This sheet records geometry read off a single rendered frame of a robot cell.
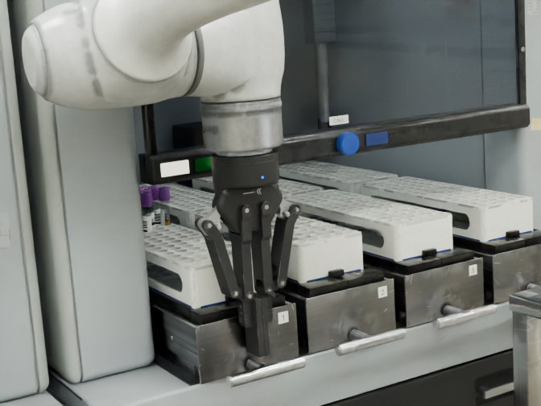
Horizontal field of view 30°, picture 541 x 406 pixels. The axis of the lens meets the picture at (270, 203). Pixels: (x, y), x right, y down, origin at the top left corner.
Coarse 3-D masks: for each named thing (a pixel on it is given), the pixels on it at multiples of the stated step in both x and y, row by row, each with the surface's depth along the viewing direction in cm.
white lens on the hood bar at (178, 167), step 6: (174, 162) 118; (180, 162) 119; (186, 162) 119; (162, 168) 118; (168, 168) 118; (174, 168) 119; (180, 168) 119; (186, 168) 119; (162, 174) 118; (168, 174) 118; (174, 174) 119; (180, 174) 119
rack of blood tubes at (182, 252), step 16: (160, 224) 145; (144, 240) 135; (160, 240) 134; (176, 240) 134; (192, 240) 133; (224, 240) 131; (160, 256) 125; (176, 256) 126; (192, 256) 125; (208, 256) 124; (160, 272) 139; (176, 272) 122; (192, 272) 118; (208, 272) 119; (160, 288) 127; (176, 288) 131; (192, 288) 119; (208, 288) 119; (192, 304) 119
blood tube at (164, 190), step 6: (162, 186) 144; (162, 192) 143; (168, 192) 143; (162, 198) 143; (168, 198) 143; (162, 204) 143; (168, 204) 144; (162, 210) 143; (168, 210) 144; (162, 216) 144; (168, 216) 144; (162, 222) 144; (168, 222) 144
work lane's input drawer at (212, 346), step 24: (168, 312) 122; (192, 312) 118; (216, 312) 117; (288, 312) 121; (168, 336) 122; (192, 336) 116; (216, 336) 117; (240, 336) 118; (288, 336) 122; (192, 360) 117; (216, 360) 117; (240, 360) 119; (264, 360) 120; (288, 360) 118; (240, 384) 114
